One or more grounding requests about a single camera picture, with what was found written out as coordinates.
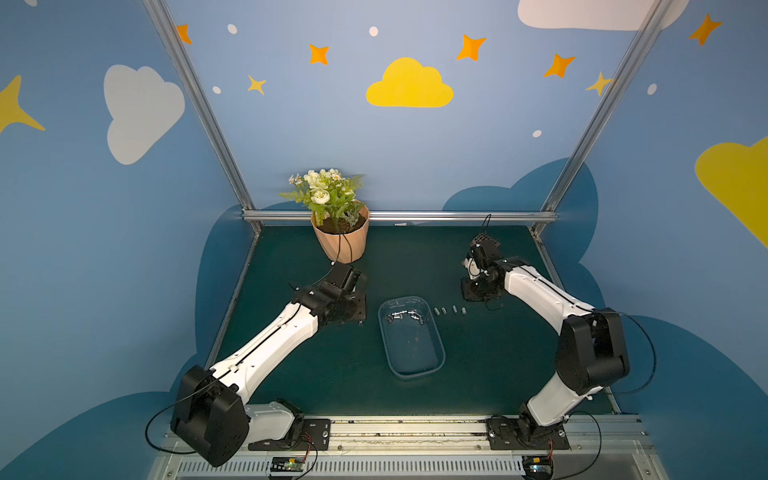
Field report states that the clear plastic storage box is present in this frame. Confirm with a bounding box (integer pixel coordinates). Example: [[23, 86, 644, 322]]
[[378, 296, 446, 381]]

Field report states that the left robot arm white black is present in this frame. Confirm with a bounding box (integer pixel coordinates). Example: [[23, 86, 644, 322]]
[[170, 289, 367, 467]]

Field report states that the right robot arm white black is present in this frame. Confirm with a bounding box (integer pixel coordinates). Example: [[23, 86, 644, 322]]
[[461, 257, 630, 449]]

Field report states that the terracotta flower pot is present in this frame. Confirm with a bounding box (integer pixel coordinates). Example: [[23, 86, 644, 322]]
[[311, 207, 370, 264]]

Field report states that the aluminium back crossbar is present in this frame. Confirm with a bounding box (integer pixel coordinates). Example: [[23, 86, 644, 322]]
[[242, 210, 557, 224]]

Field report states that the green table mat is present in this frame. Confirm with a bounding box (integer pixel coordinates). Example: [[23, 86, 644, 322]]
[[213, 226, 558, 416]]

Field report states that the white flowers green plant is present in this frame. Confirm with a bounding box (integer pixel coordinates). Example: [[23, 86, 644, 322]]
[[279, 168, 365, 234]]

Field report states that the left controller board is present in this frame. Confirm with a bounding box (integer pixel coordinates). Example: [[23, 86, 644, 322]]
[[269, 457, 305, 477]]

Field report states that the controller board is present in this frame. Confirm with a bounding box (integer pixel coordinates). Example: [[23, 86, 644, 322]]
[[522, 456, 554, 480], [269, 457, 305, 477]]

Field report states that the right controller board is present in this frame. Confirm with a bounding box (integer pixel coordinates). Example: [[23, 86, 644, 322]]
[[522, 456, 554, 480]]

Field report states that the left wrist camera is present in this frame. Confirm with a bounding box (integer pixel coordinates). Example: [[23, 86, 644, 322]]
[[325, 262, 367, 295]]

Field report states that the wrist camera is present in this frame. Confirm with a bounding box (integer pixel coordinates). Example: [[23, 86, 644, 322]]
[[325, 262, 367, 295], [462, 233, 501, 279]]

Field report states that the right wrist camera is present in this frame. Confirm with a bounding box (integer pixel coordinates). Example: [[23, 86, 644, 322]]
[[462, 233, 501, 279]]

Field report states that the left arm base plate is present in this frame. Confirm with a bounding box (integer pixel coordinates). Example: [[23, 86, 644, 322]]
[[247, 418, 332, 451]]

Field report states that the aluminium front rail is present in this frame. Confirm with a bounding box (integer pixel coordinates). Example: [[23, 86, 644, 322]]
[[148, 413, 668, 479]]

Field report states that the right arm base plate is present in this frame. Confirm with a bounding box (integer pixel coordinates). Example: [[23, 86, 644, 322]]
[[485, 415, 570, 451]]

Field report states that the right aluminium frame post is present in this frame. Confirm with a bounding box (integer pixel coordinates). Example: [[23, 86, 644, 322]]
[[532, 0, 673, 240]]

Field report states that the aluminium frame post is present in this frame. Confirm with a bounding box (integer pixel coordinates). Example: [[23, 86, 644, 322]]
[[143, 0, 263, 236], [532, 0, 673, 240]]

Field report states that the left aluminium frame post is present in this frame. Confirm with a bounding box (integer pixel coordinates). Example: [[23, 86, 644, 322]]
[[143, 0, 263, 236]]

